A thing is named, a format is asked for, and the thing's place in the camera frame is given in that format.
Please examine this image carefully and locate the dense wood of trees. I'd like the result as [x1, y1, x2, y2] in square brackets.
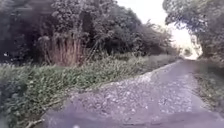
[0, 0, 181, 67]

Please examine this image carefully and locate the clump of dry reeds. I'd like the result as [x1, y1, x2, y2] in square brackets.
[39, 33, 88, 68]

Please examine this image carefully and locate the grey gravel path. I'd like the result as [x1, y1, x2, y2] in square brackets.
[35, 58, 224, 128]

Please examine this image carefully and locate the green weedy verge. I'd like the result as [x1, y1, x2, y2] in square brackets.
[0, 53, 179, 128]

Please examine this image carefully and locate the row of leafy trees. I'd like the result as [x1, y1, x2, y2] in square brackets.
[162, 0, 224, 64]

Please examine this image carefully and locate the grassy verge strip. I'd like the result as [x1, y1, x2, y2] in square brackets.
[192, 59, 224, 114]

